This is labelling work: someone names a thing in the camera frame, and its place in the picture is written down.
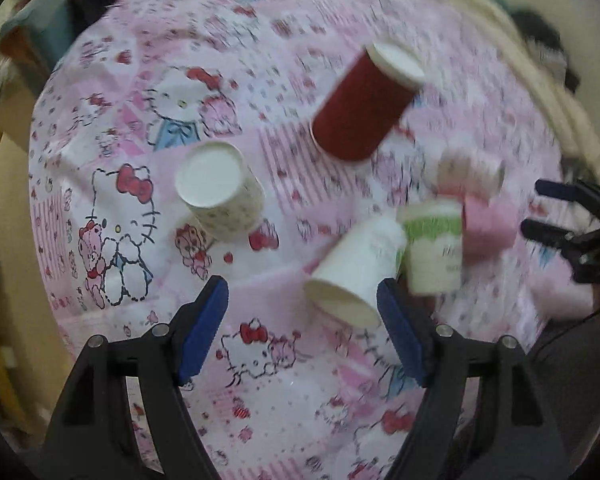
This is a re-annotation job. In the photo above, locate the pink faceted cup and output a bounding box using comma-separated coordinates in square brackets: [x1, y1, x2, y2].
[463, 195, 518, 258]

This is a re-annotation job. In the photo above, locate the green print paper cup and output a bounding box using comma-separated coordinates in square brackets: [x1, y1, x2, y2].
[398, 198, 463, 296]

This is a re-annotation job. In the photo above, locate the plain white paper cup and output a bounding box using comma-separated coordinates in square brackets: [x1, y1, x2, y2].
[304, 214, 406, 328]

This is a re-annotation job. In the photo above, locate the cartoon print paper cup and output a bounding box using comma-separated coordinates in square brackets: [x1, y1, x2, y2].
[174, 141, 265, 240]

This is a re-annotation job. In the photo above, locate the red ribbed paper cup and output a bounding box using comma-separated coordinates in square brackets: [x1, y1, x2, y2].
[311, 40, 426, 162]

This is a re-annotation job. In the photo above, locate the pink dotted white paper cup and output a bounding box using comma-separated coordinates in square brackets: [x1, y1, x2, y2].
[437, 148, 505, 200]

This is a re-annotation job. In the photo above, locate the cream blanket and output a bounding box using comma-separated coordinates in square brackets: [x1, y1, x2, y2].
[453, 0, 600, 180]

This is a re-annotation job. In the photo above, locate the pink Hello Kitty bedsheet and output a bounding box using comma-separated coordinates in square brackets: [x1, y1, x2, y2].
[29, 0, 573, 479]

